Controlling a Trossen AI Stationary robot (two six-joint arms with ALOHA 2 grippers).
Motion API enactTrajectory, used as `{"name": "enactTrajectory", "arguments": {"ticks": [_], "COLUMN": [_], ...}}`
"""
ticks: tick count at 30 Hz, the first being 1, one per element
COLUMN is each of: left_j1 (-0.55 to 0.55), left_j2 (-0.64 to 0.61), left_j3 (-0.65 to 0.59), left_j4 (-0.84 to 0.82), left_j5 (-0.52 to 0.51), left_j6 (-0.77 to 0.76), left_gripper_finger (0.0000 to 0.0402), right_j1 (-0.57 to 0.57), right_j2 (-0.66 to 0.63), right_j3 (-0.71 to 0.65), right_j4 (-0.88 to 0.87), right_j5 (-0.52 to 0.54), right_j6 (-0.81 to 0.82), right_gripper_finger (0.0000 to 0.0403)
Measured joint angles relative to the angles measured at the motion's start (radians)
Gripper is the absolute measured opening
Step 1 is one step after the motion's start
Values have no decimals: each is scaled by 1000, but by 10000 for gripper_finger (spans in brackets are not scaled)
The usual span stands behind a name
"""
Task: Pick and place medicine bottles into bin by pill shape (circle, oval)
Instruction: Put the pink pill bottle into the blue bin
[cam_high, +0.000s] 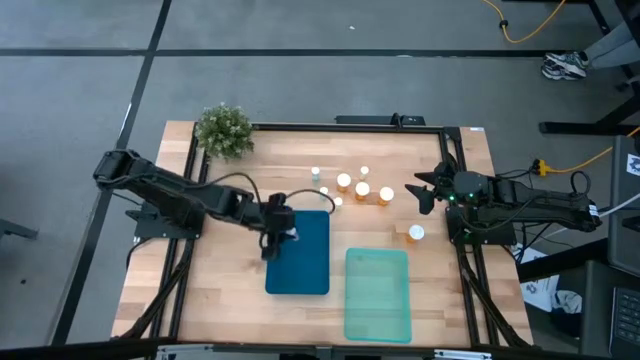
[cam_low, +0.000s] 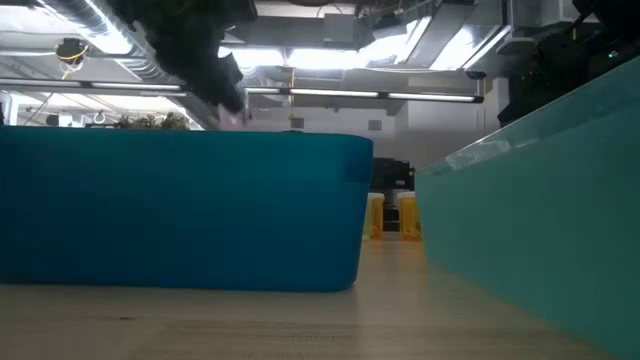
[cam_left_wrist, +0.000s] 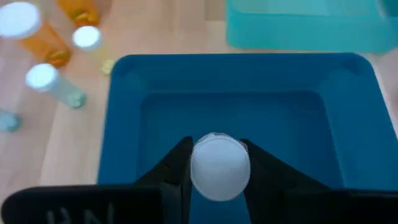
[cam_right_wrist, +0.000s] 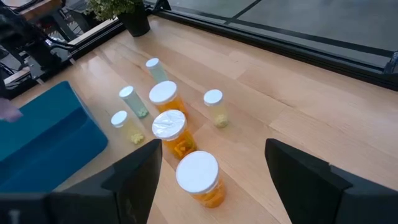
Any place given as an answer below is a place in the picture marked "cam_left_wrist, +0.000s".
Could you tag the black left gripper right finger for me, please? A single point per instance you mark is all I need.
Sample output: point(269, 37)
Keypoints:
point(267, 180)

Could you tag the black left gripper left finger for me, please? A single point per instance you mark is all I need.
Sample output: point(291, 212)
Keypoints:
point(174, 174)

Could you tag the white ball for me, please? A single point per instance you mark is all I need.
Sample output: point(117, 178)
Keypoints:
point(46, 79)
point(8, 121)
point(86, 38)
point(219, 168)

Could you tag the dark blue plastic bin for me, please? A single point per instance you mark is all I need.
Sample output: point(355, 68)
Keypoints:
point(236, 109)

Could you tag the translucent teal plastic bin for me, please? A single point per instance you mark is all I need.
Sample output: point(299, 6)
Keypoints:
point(311, 31)

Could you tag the orange pill bottle white cap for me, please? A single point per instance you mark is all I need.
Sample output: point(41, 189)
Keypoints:
point(79, 12)
point(40, 40)

